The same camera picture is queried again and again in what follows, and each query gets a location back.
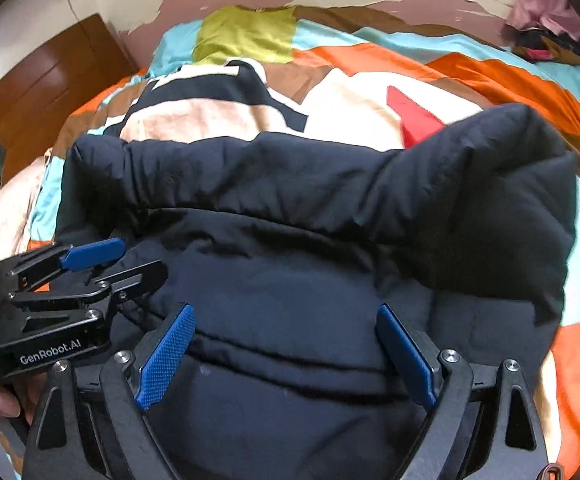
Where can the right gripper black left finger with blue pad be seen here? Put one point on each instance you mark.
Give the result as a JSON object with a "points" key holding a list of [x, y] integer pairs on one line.
{"points": [[91, 422]]}

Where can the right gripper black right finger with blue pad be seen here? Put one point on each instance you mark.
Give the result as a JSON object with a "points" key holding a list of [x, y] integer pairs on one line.
{"points": [[480, 420]]}

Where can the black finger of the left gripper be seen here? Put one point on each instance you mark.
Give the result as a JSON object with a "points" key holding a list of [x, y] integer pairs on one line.
{"points": [[96, 301]]}

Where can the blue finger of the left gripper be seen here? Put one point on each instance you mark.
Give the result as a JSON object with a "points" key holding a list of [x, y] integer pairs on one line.
{"points": [[40, 266]]}

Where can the dark navy padded jacket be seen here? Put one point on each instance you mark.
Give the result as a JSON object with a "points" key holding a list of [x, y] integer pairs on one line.
{"points": [[286, 248]]}

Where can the pile of dark clothes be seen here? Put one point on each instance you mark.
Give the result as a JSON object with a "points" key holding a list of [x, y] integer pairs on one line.
{"points": [[542, 45]]}

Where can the brown wooden headboard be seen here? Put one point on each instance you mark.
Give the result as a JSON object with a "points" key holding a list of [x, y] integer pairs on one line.
{"points": [[40, 92]]}

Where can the colourful patchwork bed sheet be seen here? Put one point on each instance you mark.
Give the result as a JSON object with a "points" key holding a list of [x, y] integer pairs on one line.
{"points": [[411, 81]]}

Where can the pink curtain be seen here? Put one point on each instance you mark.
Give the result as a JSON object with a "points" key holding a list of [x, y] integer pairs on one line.
{"points": [[557, 16]]}

